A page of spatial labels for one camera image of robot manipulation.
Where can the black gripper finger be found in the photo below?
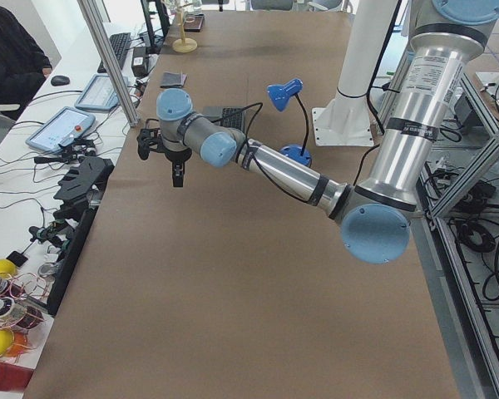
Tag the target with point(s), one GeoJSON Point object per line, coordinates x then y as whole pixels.
{"type": "Point", "coordinates": [178, 175]}

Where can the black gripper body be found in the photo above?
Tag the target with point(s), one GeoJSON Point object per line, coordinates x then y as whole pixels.
{"type": "Point", "coordinates": [178, 155]}

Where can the black keyboard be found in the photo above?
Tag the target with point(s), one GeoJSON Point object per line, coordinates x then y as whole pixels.
{"type": "Point", "coordinates": [120, 44]}

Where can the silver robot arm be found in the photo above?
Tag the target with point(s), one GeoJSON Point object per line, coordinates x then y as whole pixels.
{"type": "Point", "coordinates": [373, 214]}

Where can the seated person in black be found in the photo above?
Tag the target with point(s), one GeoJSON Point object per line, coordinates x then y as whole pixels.
{"type": "Point", "coordinates": [24, 66]}

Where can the teach pendant far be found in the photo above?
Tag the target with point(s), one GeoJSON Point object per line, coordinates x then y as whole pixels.
{"type": "Point", "coordinates": [99, 95]}

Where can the teach pendant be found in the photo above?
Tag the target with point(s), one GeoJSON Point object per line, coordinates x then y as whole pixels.
{"type": "Point", "coordinates": [67, 125]}
{"type": "Point", "coordinates": [99, 95]}

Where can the black computer mouse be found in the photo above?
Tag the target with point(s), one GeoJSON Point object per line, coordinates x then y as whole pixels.
{"type": "Point", "coordinates": [60, 80]}

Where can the grey laptop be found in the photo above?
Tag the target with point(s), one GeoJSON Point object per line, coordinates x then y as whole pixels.
{"type": "Point", "coordinates": [226, 116]}

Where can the black tool rack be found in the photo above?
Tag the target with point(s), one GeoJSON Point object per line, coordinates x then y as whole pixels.
{"type": "Point", "coordinates": [74, 188]}

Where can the teach pendant near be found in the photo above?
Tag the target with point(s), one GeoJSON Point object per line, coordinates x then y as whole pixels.
{"type": "Point", "coordinates": [67, 125]}

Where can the white pedestal column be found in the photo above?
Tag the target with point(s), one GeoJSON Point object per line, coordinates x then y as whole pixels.
{"type": "Point", "coordinates": [345, 120]}

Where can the grey folded cloth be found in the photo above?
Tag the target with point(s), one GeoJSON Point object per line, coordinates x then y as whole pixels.
{"type": "Point", "coordinates": [173, 80]}

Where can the wooden mug tree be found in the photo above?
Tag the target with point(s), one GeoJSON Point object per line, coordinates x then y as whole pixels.
{"type": "Point", "coordinates": [189, 18]}

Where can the aluminium frame post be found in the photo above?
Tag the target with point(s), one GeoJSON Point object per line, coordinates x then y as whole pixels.
{"type": "Point", "coordinates": [95, 25]}

